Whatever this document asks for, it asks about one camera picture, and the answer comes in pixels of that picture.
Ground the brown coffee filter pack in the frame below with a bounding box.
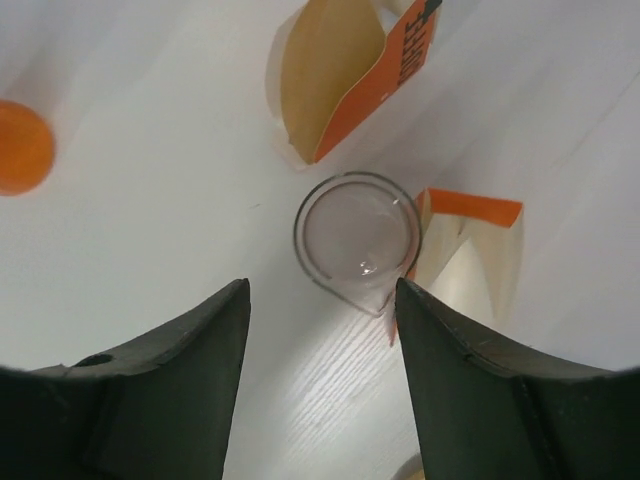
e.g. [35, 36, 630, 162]
[265, 1, 441, 168]

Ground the clear glass dripper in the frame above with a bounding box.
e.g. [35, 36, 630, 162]
[293, 171, 423, 318]

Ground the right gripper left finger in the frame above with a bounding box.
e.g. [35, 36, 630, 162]
[1, 279, 250, 479]

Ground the white coffee filter pack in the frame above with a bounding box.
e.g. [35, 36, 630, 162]
[408, 188, 524, 329]

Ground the orange glass beaker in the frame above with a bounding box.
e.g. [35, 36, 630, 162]
[1, 100, 55, 196]

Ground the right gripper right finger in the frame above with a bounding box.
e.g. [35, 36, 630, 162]
[395, 279, 639, 479]

